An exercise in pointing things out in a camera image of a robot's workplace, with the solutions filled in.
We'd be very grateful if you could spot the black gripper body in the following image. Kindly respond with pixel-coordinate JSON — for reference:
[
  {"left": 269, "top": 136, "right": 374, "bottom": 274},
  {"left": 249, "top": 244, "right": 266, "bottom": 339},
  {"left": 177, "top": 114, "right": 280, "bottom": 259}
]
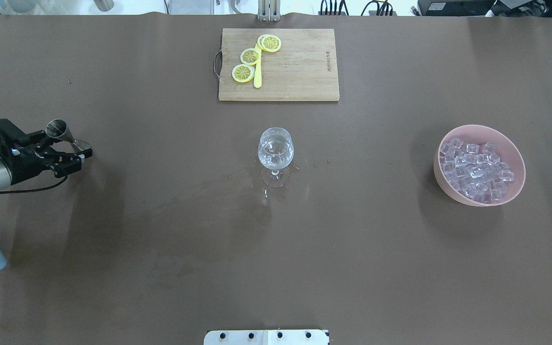
[{"left": 0, "top": 119, "right": 61, "bottom": 184}]

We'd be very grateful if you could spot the steel double jigger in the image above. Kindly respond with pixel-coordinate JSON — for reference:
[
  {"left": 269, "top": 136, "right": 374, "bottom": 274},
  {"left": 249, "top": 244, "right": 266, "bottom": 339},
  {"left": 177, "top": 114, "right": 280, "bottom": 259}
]
[{"left": 46, "top": 119, "right": 92, "bottom": 153}]

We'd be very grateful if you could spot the clear ice cubes pile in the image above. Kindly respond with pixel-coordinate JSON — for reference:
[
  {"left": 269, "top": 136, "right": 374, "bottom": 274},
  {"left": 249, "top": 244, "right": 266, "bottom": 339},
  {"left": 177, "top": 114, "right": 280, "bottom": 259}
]
[{"left": 438, "top": 137, "right": 515, "bottom": 204}]

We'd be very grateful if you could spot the clear wine glass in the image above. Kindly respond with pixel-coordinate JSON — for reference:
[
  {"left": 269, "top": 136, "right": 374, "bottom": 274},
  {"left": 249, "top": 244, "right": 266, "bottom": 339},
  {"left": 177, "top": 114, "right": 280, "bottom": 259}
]
[{"left": 258, "top": 127, "right": 294, "bottom": 188}]

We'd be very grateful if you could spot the yellow plastic knife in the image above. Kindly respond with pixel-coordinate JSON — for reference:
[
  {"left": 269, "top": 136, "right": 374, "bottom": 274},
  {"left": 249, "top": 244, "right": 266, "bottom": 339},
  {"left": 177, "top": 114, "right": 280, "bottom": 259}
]
[{"left": 253, "top": 44, "right": 263, "bottom": 89}]

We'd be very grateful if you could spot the middle lemon slice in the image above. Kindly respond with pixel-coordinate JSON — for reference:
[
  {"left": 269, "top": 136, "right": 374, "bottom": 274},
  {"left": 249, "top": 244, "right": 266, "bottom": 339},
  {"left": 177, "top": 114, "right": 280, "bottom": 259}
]
[{"left": 240, "top": 47, "right": 262, "bottom": 66}]

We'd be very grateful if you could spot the wooden cutting board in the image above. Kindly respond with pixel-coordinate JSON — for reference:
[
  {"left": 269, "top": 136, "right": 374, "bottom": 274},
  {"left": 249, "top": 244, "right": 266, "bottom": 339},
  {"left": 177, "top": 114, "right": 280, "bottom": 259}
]
[{"left": 218, "top": 28, "right": 340, "bottom": 102}]

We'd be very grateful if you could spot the pink bowl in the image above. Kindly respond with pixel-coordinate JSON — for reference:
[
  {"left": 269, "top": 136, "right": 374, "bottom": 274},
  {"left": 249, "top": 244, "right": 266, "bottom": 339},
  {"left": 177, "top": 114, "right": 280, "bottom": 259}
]
[{"left": 433, "top": 125, "right": 526, "bottom": 206}]

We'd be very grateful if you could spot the lemon slice near handle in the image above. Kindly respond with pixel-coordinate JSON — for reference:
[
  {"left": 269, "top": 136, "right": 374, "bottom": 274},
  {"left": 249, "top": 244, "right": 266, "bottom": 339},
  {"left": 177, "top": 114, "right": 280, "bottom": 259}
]
[{"left": 231, "top": 64, "right": 255, "bottom": 83}]

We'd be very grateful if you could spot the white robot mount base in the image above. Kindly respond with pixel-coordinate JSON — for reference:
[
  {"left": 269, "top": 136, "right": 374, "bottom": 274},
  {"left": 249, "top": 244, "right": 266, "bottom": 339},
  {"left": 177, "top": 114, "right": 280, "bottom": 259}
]
[{"left": 203, "top": 329, "right": 331, "bottom": 345}]

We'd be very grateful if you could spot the aluminium camera bracket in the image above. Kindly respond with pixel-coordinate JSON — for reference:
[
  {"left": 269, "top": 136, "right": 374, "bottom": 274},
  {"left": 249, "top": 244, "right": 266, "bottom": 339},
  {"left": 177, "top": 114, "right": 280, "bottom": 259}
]
[{"left": 258, "top": 0, "right": 282, "bottom": 22}]

